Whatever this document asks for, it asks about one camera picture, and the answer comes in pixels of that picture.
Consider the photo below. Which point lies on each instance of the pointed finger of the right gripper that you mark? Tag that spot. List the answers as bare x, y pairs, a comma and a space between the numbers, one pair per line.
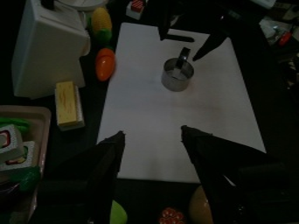
209, 43

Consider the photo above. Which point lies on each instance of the slim finger of the right gripper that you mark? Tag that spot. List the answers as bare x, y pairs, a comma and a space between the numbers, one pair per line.
162, 27

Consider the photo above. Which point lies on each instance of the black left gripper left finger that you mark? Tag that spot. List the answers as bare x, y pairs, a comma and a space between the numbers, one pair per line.
102, 169

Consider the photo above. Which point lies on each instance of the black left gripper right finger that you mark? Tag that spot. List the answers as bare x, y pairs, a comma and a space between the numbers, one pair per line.
225, 172

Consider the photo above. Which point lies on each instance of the red white sushi toy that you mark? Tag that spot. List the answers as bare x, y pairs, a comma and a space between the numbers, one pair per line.
136, 8

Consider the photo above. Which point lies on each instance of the metal measuring cup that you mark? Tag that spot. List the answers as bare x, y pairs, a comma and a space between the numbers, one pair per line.
176, 76

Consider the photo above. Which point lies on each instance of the green toy fruit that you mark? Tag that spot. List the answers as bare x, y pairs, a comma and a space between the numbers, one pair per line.
117, 214

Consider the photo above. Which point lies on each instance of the yellow toy corn cob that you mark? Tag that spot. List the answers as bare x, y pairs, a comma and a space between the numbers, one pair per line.
101, 22

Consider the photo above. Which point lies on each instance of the green toy vegetable stem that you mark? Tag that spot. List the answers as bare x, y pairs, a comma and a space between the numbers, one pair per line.
29, 178

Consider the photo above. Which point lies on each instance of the red background tool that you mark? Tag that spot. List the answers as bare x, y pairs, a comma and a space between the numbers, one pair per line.
284, 38

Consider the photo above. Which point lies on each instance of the orange toy carrot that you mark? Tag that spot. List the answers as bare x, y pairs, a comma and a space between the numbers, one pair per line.
105, 64

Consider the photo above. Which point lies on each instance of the white sushi roll mixed filling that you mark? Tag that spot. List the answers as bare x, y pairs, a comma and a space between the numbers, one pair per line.
18, 157

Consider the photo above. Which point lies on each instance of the white round plate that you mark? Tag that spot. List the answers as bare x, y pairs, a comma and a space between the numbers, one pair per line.
82, 3

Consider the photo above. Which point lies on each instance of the white cutting board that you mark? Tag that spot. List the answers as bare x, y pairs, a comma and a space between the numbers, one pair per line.
154, 116

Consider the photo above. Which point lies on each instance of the beige plastic tray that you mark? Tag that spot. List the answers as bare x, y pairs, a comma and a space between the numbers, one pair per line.
40, 122

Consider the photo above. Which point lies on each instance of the yellow butter stick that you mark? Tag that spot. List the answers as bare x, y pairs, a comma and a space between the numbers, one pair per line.
66, 105

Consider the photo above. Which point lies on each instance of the purple toy eggplant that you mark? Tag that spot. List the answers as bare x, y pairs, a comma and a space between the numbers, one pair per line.
9, 194

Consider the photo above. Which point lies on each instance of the white sushi roll red centre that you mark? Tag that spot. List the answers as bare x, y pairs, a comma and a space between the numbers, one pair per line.
8, 140

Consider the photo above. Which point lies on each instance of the green toy lettuce leaf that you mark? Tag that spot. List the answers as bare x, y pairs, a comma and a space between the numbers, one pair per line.
14, 122

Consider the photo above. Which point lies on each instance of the white toy appliance box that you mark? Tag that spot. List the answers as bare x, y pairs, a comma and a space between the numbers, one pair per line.
48, 49

